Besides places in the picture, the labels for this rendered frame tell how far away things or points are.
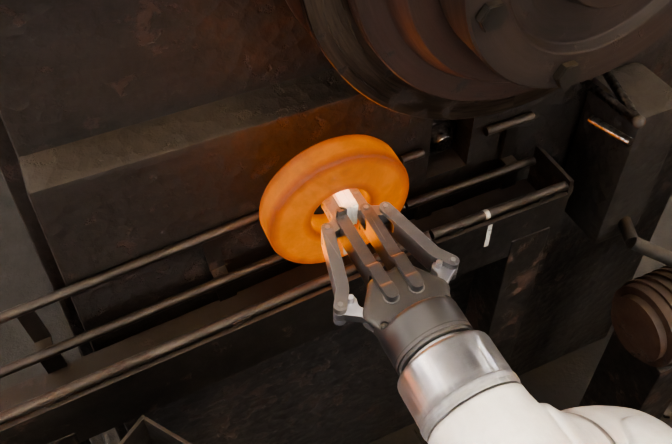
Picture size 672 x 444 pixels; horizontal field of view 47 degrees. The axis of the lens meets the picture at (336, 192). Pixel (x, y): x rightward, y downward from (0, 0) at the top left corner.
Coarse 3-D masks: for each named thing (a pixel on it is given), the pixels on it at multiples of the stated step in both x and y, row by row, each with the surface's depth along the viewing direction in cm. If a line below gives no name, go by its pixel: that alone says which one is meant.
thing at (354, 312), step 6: (348, 300) 68; (354, 300) 68; (348, 306) 68; (354, 306) 68; (348, 312) 67; (354, 312) 67; (360, 312) 67; (336, 318) 68; (342, 318) 67; (348, 318) 67; (354, 318) 67; (360, 318) 67
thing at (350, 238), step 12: (336, 216) 73; (348, 228) 72; (348, 240) 72; (360, 240) 72; (348, 252) 73; (360, 252) 71; (360, 264) 71; (372, 264) 69; (372, 276) 69; (384, 276) 68; (384, 288) 67; (396, 288) 67; (396, 300) 67
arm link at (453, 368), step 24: (456, 336) 61; (480, 336) 62; (432, 360) 60; (456, 360) 60; (480, 360) 60; (504, 360) 62; (408, 384) 62; (432, 384) 60; (456, 384) 59; (480, 384) 59; (408, 408) 63; (432, 408) 59
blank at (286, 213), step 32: (320, 160) 72; (352, 160) 72; (384, 160) 74; (288, 192) 72; (320, 192) 73; (384, 192) 78; (288, 224) 75; (320, 224) 80; (288, 256) 79; (320, 256) 81
